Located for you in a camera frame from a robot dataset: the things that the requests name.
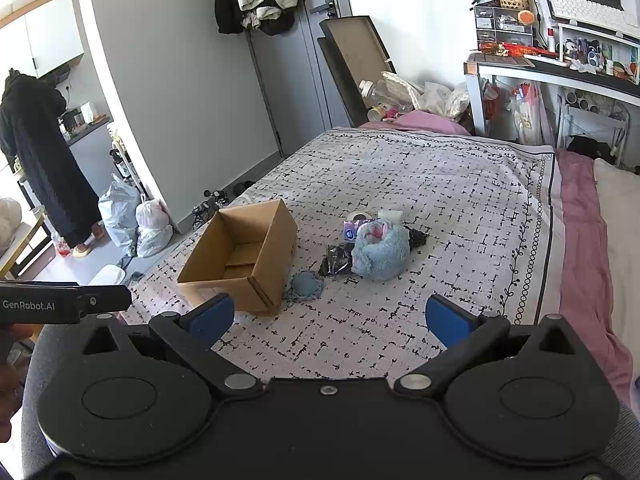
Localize white keyboard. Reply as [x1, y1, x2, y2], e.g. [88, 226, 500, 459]
[548, 0, 639, 38]

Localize light blue fluffy plush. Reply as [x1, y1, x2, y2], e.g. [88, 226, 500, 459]
[352, 219, 410, 282]

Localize operator left hand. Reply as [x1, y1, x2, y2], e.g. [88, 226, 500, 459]
[0, 324, 32, 443]

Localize brown cardboard box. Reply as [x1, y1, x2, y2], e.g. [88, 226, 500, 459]
[177, 200, 297, 316]

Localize black foil snack packet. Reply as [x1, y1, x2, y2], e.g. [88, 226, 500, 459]
[318, 242, 355, 276]

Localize white tape roll green rim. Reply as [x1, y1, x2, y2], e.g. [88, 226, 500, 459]
[347, 211, 374, 221]

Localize person in black robe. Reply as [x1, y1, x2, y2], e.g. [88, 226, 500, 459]
[1, 68, 105, 258]

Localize dark shoes on floor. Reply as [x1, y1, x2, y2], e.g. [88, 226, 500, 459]
[232, 180, 254, 197]

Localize round blue fuzzy pad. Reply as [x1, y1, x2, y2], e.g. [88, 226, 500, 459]
[284, 270, 324, 302]

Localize grey door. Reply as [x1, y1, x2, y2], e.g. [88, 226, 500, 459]
[248, 0, 352, 157]

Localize clear drawer organizer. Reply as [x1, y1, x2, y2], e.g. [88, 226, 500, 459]
[473, 6, 535, 48]

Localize open brown flat case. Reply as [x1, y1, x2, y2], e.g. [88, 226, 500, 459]
[318, 15, 395, 127]

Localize white plastic garbage bag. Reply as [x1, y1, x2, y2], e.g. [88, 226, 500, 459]
[136, 200, 174, 258]

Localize clear plastic bottle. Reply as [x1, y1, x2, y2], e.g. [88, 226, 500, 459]
[359, 80, 413, 114]

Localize grey plastic garbage bag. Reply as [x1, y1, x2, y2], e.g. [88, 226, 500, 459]
[98, 174, 141, 257]

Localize white desk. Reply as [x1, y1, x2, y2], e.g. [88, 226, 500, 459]
[463, 52, 639, 136]

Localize crumpled white bags pile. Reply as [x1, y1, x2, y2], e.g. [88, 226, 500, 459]
[382, 72, 471, 119]

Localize white black patterned bedspread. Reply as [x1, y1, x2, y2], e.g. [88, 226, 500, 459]
[124, 129, 564, 380]

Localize purple tissue pack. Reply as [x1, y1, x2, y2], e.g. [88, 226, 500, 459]
[343, 217, 372, 243]

